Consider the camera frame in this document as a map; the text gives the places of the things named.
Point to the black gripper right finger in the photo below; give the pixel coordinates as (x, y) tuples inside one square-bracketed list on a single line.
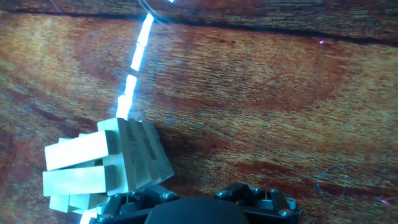
[(239, 193)]

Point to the wooden Jenga block tower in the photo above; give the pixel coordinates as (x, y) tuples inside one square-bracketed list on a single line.
[(77, 149)]

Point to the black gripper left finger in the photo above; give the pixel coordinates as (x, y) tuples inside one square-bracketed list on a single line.
[(155, 194)]

